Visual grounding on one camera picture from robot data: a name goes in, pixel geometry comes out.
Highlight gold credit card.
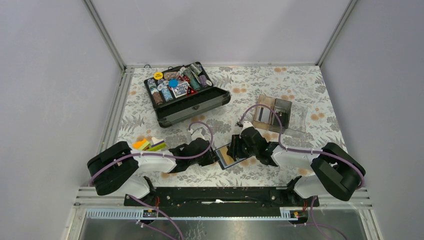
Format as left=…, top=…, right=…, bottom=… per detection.
left=217, top=146, right=236, bottom=167

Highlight black card holder wallet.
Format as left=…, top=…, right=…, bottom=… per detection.
left=214, top=143, right=246, bottom=170

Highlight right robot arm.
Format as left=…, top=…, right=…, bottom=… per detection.
left=227, top=121, right=366, bottom=206

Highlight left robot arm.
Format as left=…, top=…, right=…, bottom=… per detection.
left=86, top=129, right=219, bottom=206

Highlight white striped card in box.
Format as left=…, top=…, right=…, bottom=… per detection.
left=256, top=107, right=271, bottom=124

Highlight smoky grey transparent card box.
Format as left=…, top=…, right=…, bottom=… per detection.
left=274, top=99, right=292, bottom=129

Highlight clear transparent card box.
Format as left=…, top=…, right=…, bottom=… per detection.
left=285, top=102, right=308, bottom=138

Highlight blue playing card deck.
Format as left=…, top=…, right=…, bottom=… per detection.
left=171, top=82, right=190, bottom=98

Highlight green purple toy block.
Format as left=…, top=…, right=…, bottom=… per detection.
left=148, top=137, right=167, bottom=152

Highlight black poker chip case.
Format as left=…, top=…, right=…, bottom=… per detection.
left=143, top=61, right=231, bottom=128

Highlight red triangular dealer button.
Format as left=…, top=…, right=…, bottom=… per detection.
left=186, top=86, right=198, bottom=96

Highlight blue poker chip stack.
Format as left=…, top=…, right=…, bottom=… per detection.
left=161, top=87, right=174, bottom=102

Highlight blue round dealer chip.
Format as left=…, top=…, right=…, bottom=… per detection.
left=168, top=78, right=179, bottom=88

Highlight brown poker chip stack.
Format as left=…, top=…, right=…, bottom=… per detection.
left=152, top=91, right=164, bottom=106

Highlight yellow round chip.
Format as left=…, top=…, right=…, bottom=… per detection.
left=153, top=71, right=164, bottom=81

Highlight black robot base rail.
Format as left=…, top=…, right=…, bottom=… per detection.
left=141, top=186, right=320, bottom=208

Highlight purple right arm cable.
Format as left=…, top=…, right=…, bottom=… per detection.
left=237, top=103, right=366, bottom=190

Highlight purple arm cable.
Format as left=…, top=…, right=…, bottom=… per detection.
left=237, top=103, right=366, bottom=190
left=88, top=121, right=215, bottom=187

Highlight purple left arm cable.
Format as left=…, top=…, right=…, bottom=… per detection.
left=88, top=121, right=215, bottom=187

